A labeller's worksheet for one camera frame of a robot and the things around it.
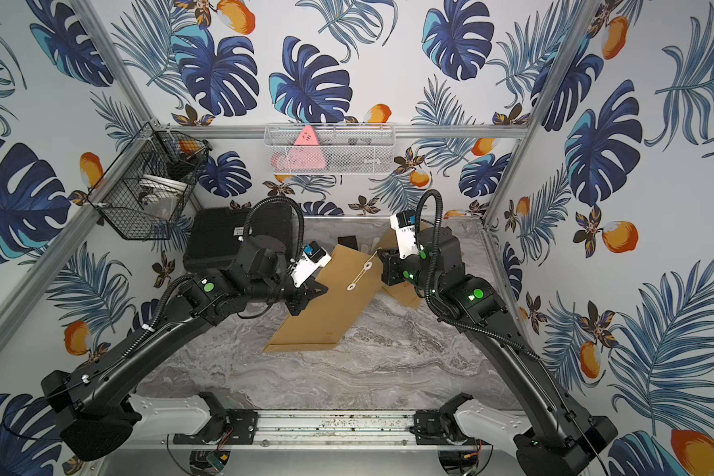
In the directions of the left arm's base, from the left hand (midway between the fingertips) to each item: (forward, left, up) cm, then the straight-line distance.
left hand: (325, 282), depth 66 cm
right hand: (+7, -12, +4) cm, 14 cm away
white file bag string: (+6, -9, -1) cm, 11 cm away
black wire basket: (+24, +49, +6) cm, 55 cm away
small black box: (+36, -2, -27) cm, 45 cm away
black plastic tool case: (+37, +49, -28) cm, 68 cm away
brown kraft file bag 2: (+18, -22, -30) cm, 41 cm away
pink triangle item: (+43, +11, +5) cm, 44 cm away
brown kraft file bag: (+4, -6, -4) cm, 8 cm away
